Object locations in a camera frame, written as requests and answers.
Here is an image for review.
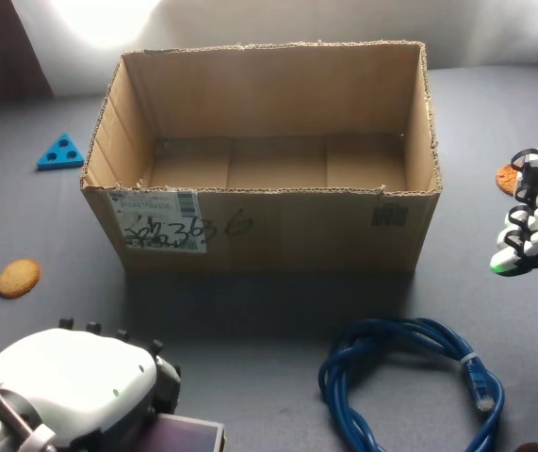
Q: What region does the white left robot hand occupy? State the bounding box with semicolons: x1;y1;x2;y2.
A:
0;317;184;449

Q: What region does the maroon rectangular box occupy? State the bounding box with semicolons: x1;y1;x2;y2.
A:
131;412;227;452

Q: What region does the blue cable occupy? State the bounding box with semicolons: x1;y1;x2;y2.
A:
318;317;506;452

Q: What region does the open cardboard box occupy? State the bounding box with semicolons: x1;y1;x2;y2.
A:
78;40;444;277

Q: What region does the orange chocolate chip cookie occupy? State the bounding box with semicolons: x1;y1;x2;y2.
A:
495;164;523;197

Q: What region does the plain tan round biscuit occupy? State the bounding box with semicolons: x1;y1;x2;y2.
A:
0;259;42;299

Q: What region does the grey table cloth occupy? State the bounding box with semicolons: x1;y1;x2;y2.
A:
0;65;538;452

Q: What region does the blue triangle block with holes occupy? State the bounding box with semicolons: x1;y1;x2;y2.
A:
36;133;84;172

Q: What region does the dark brown panel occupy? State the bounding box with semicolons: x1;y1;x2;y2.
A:
0;0;57;103

